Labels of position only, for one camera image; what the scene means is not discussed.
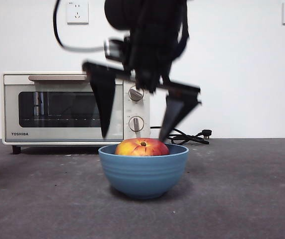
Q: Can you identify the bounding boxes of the red yellow apple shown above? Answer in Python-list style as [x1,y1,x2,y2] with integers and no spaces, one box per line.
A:
[115,137,170,157]

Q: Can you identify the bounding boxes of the round temperature knob, slanted pointer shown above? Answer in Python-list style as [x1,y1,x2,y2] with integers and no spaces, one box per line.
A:
[128,86,144,102]

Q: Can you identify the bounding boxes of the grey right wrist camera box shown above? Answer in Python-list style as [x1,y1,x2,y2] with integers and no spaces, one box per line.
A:
[104,37,131,61]

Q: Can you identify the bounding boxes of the round timer knob, upright pointer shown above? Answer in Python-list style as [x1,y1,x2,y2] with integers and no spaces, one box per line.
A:
[128,116,144,133]

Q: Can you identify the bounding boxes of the metal oven wire rack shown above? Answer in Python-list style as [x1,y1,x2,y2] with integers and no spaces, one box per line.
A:
[22,118,103,124]

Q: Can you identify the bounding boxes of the blue ribbed bowl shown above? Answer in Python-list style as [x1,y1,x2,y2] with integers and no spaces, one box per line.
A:
[98,143,190,200]

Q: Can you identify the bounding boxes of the glass oven door with handle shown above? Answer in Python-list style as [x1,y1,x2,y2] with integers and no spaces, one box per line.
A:
[3,74,124,143]

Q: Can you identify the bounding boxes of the cream Toshiba toaster oven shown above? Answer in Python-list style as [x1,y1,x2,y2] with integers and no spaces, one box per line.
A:
[2,72,150,155]

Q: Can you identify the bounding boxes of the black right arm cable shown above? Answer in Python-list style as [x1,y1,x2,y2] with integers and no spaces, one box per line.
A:
[53,0,107,53]

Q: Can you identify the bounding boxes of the black oven power cable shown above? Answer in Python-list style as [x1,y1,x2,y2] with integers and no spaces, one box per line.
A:
[149,126,213,146]

